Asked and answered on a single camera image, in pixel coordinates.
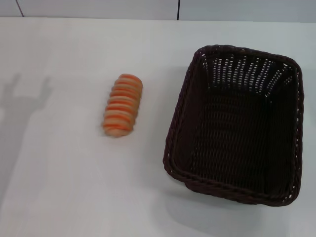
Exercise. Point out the dark brown wicker basket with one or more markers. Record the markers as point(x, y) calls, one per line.
point(237, 138)

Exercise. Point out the orange striped bread roll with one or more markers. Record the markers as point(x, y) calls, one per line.
point(123, 106)

